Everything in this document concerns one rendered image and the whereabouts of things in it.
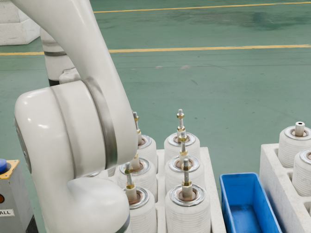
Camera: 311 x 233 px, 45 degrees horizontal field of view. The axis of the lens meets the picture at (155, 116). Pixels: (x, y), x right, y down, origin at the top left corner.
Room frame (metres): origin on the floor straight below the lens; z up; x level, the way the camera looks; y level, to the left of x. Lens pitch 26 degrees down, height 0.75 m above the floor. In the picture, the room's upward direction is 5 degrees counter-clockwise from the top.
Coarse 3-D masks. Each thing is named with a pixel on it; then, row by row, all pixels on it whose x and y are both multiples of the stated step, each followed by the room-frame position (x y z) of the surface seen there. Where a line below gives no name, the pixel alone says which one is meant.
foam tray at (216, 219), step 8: (160, 152) 0.93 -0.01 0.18; (200, 152) 0.91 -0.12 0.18; (208, 152) 0.92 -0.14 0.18; (160, 160) 0.89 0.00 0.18; (208, 160) 0.87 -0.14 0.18; (160, 168) 0.85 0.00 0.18; (208, 168) 0.83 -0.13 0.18; (112, 176) 0.83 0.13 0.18; (160, 176) 0.81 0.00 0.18; (208, 176) 0.80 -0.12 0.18; (160, 184) 0.78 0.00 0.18; (208, 184) 0.76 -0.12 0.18; (160, 192) 0.74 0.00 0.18; (208, 192) 0.73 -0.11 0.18; (216, 192) 0.73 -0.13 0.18; (160, 200) 0.71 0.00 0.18; (216, 200) 0.70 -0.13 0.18; (160, 208) 0.68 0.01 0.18; (216, 208) 0.67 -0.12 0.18; (160, 216) 0.66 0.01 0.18; (216, 216) 0.64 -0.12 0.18; (160, 224) 0.63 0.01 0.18; (216, 224) 0.62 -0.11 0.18; (160, 232) 0.61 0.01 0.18; (216, 232) 0.59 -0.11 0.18; (224, 232) 0.59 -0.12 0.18
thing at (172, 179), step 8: (200, 160) 0.77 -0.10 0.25; (168, 168) 0.74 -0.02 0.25; (200, 168) 0.73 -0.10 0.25; (168, 176) 0.73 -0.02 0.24; (176, 176) 0.71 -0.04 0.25; (192, 176) 0.71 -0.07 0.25; (200, 176) 0.72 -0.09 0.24; (168, 184) 0.73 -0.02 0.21; (176, 184) 0.71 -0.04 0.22; (200, 184) 0.72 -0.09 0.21
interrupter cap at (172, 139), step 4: (172, 136) 0.89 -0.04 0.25; (176, 136) 0.89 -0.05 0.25; (188, 136) 0.88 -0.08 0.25; (192, 136) 0.88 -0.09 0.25; (168, 140) 0.87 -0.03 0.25; (172, 140) 0.87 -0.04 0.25; (176, 140) 0.87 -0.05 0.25; (188, 140) 0.86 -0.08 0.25; (192, 140) 0.86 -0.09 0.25; (172, 144) 0.84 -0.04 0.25; (176, 144) 0.84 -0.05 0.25; (180, 144) 0.84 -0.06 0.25; (188, 144) 0.84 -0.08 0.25; (192, 144) 0.84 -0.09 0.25
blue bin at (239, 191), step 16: (224, 176) 0.88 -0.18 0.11; (240, 176) 0.88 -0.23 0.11; (256, 176) 0.86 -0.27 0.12; (224, 192) 0.80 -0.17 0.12; (240, 192) 0.88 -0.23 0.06; (256, 192) 0.84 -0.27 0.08; (224, 208) 0.78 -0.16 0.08; (240, 208) 0.87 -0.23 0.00; (256, 208) 0.83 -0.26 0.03; (240, 224) 0.80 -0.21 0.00; (256, 224) 0.80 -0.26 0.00; (272, 224) 0.69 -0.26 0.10
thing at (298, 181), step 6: (294, 162) 0.75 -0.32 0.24; (300, 162) 0.72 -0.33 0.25; (294, 168) 0.74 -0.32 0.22; (300, 168) 0.72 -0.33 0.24; (306, 168) 0.71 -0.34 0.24; (294, 174) 0.74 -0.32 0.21; (300, 174) 0.72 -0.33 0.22; (306, 174) 0.70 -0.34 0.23; (294, 180) 0.73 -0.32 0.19; (300, 180) 0.71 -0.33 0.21; (306, 180) 0.70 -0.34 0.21; (294, 186) 0.73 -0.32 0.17; (300, 186) 0.71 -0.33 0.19; (306, 186) 0.70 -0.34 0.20; (300, 192) 0.71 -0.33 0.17; (306, 192) 0.70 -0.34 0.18
